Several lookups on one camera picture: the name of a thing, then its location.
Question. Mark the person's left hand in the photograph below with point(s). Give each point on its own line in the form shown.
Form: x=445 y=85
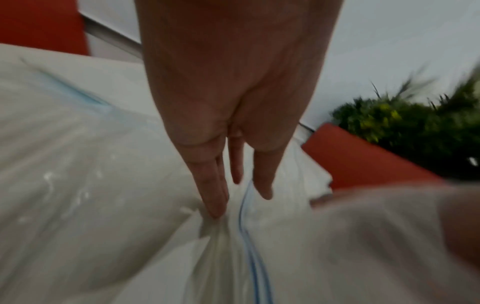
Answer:
x=232 y=74

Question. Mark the person's right hand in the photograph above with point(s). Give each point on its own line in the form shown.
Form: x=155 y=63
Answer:
x=463 y=225

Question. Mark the clear plastic zip bag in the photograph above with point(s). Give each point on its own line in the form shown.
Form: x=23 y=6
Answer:
x=112 y=184

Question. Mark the green plant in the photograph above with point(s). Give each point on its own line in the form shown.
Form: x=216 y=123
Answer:
x=423 y=127

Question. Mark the red chair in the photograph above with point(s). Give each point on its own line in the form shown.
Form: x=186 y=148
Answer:
x=360 y=160
x=39 y=25

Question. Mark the white pillow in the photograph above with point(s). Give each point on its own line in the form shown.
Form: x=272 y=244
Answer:
x=75 y=225

